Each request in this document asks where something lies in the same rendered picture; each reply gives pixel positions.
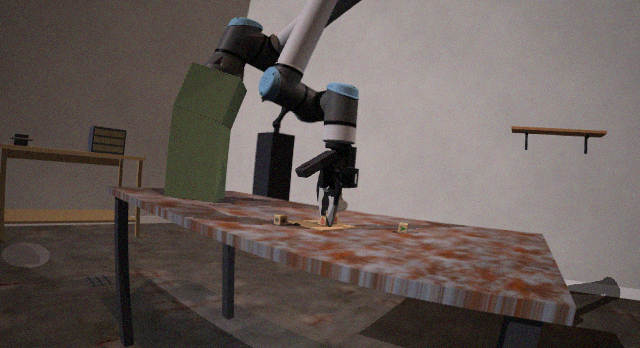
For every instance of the tan flat mat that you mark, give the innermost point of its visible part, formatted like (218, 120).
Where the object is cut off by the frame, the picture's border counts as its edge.
(315, 224)

